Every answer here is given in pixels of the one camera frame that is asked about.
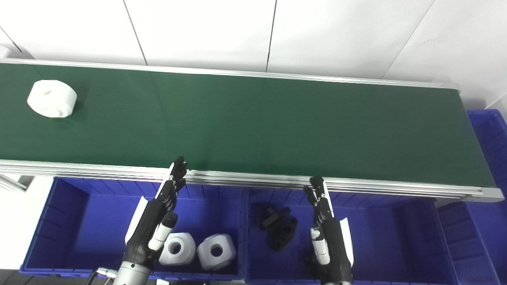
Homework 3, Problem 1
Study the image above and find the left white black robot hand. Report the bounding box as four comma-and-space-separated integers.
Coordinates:
124, 156, 187, 265

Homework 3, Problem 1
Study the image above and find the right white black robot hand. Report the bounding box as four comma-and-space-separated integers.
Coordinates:
303, 175, 354, 284

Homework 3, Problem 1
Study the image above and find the white plastic cylindrical part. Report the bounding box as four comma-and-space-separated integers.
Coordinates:
27, 80, 78, 118

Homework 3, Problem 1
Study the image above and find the white round part with hole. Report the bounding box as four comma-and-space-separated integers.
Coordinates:
158, 232, 196, 266

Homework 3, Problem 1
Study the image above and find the blue bin holding black parts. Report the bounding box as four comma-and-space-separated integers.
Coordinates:
245, 188, 460, 285

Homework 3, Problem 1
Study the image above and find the blue bin holding white parts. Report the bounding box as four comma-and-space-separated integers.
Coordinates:
20, 177, 247, 281

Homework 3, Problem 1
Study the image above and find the large black flanged part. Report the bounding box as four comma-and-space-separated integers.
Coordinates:
259, 204, 298, 252

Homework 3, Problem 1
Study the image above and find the white hexagonal part with hole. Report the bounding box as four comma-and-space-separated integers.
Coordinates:
197, 234, 237, 271

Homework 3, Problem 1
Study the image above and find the green conveyor belt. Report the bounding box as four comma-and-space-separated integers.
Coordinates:
0, 59, 504, 203

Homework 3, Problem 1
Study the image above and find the aluminium conveyor leg strut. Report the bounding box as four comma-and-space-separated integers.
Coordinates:
0, 173, 29, 193

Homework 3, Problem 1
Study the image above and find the blue plastic bin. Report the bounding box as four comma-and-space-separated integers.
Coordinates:
436, 109, 507, 285

